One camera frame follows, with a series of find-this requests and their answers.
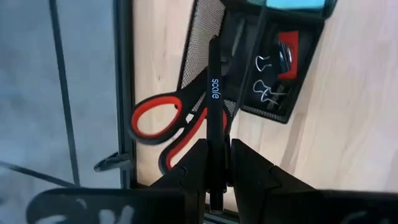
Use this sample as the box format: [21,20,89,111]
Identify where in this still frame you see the red and black scissors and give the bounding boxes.
[127,17,248,175]

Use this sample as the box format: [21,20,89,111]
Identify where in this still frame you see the black pen with scale print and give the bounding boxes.
[205,35,233,215]

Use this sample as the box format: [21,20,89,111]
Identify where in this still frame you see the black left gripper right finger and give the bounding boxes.
[231,138,315,224]

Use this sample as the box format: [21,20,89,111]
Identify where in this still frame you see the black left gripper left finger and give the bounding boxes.
[150,138,210,224]

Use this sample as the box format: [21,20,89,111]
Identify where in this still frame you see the black mesh desk organizer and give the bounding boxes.
[177,0,338,125]

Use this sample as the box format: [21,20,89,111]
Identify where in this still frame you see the black frame clamp lever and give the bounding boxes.
[93,151,135,173]

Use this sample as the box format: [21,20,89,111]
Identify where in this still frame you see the light blue sticky note pad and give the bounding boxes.
[266,0,326,10]

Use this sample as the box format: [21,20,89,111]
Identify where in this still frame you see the black binder clip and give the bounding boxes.
[252,79,290,110]
[254,54,280,73]

